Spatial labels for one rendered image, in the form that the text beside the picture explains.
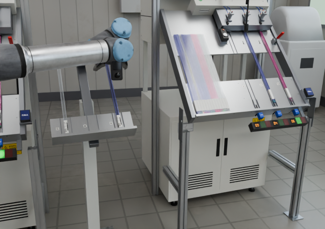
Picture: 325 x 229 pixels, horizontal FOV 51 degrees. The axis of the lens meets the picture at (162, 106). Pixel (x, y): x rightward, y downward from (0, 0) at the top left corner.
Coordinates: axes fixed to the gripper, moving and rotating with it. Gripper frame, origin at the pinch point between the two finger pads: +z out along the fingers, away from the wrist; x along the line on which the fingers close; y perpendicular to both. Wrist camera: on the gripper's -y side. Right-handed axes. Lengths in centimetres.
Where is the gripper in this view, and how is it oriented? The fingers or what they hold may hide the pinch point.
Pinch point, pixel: (110, 70)
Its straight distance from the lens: 156.9
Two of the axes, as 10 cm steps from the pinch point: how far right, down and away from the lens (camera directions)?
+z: -2.8, 3.2, 9.1
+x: -9.4, 0.9, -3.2
